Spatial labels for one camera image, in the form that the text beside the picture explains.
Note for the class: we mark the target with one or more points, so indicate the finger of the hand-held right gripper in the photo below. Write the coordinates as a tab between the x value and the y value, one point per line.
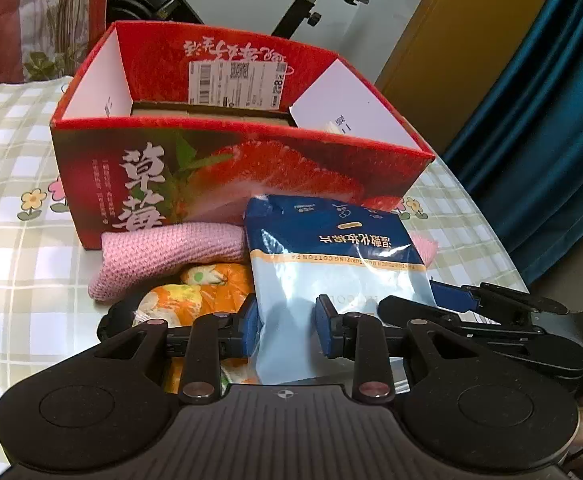
454	297
436	317

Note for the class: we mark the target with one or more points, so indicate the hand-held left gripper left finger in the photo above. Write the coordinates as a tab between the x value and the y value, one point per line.
249	332

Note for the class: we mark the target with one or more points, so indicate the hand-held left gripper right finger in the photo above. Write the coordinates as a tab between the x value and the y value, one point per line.
325	327

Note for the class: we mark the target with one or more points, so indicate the orange floral soft cloth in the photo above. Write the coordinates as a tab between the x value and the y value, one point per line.
211	280

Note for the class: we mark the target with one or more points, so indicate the blue white cotton pad packet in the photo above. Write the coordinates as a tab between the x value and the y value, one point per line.
331	260

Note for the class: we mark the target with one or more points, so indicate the pink knitted cloth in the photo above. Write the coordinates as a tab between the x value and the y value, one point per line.
171	250

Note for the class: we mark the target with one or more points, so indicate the red strawberry print cardboard box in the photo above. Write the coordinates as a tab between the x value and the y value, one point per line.
271	170

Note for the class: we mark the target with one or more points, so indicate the teal curtain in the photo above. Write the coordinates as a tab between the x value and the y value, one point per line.
546	110

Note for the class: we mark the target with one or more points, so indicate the checked bunny print tablecloth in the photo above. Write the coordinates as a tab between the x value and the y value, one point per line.
11	260

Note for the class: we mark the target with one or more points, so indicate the wooden door panel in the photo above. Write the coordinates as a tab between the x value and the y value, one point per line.
446	35

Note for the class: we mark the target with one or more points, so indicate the black exercise bike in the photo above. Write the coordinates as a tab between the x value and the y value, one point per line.
296	10

